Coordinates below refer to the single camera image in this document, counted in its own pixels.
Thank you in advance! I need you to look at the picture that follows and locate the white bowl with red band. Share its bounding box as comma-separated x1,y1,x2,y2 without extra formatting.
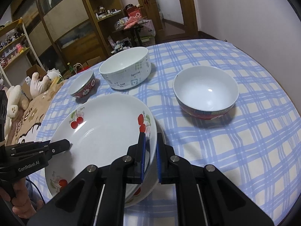
173,66,239,120

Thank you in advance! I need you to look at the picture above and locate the wooden door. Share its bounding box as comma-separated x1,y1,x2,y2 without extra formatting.
132,0,199,45

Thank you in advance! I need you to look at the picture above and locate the red gift bag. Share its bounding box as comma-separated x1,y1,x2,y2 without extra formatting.
125,6,143,19

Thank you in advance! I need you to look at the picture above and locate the person's left hand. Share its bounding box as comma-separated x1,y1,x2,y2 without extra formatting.
0,178,38,219

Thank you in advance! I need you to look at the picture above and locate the white and yellow toy shelf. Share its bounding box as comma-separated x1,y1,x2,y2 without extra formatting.
0,18,40,85

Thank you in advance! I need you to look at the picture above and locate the clear plastic storage box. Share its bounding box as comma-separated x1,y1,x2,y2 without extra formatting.
141,35,157,46

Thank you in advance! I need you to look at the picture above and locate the row of dark figurines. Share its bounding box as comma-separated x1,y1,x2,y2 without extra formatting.
0,29,24,47

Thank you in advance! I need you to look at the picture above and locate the white plastic bag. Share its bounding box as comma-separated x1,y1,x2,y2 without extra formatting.
141,20,156,37

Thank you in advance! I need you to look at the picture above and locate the brown cardboard box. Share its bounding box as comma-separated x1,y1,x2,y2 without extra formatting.
87,56,101,67

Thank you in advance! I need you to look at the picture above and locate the wooden wardrobe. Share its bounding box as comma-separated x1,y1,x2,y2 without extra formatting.
11,0,111,80

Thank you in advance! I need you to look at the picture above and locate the small red patterned bowl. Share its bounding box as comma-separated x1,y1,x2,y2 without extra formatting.
68,70,96,98

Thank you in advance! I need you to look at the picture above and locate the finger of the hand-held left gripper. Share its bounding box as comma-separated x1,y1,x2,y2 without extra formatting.
48,139,71,156

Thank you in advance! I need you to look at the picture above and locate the brown floral printed blanket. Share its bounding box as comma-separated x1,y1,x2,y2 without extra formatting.
5,80,68,146

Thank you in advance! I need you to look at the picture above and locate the red paper bag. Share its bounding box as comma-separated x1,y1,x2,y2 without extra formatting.
73,62,91,74

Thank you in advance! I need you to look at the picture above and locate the open cardboard box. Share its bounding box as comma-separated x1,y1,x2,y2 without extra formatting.
26,63,47,80

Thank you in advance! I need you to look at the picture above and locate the cream plush toy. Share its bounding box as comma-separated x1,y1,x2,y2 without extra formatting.
0,78,29,144

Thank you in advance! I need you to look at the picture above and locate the large white printed bowl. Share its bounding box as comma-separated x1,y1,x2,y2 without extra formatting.
99,47,151,90

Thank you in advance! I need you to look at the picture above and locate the pink packet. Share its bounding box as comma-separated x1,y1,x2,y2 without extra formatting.
123,16,141,30

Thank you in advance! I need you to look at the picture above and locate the row of pink figurines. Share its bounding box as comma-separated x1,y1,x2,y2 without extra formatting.
0,45,26,66

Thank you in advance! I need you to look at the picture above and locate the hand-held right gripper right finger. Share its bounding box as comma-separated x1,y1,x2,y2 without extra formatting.
156,133,274,226

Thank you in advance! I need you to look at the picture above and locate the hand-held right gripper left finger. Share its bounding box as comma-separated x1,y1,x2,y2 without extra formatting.
27,132,147,226

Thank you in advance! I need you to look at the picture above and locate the wooden corner shelf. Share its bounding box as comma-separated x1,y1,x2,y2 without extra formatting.
76,0,132,59

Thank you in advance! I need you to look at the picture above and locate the white spiky-haired plush toy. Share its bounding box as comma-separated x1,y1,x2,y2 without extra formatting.
46,68,64,83

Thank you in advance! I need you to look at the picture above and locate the small black side table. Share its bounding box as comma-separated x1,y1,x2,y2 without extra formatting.
112,21,147,47

